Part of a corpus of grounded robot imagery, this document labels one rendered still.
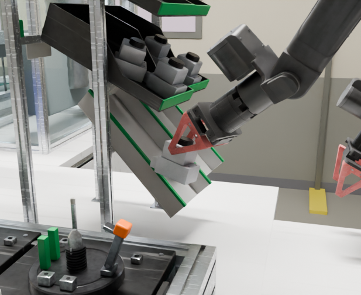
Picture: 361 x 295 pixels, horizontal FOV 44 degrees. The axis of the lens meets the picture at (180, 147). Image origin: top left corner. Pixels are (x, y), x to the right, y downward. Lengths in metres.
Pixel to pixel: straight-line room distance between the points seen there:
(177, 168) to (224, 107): 0.13
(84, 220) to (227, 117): 0.58
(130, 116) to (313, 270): 0.49
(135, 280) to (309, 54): 0.40
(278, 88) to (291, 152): 3.05
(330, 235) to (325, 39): 0.62
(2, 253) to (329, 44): 0.60
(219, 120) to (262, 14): 2.87
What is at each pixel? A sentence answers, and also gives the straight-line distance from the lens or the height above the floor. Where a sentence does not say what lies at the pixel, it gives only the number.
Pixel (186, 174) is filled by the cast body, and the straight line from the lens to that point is 0.75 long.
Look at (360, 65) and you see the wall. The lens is 3.58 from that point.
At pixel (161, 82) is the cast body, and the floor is 1.23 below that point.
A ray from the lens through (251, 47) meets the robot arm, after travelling 0.67.
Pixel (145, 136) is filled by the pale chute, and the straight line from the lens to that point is 0.95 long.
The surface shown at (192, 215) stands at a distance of 1.16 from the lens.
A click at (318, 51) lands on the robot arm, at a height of 1.31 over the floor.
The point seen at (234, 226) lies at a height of 0.86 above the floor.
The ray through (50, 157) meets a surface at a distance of 1.68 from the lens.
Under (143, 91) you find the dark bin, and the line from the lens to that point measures 0.80.
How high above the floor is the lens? 1.35
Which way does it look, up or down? 16 degrees down
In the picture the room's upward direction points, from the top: straight up
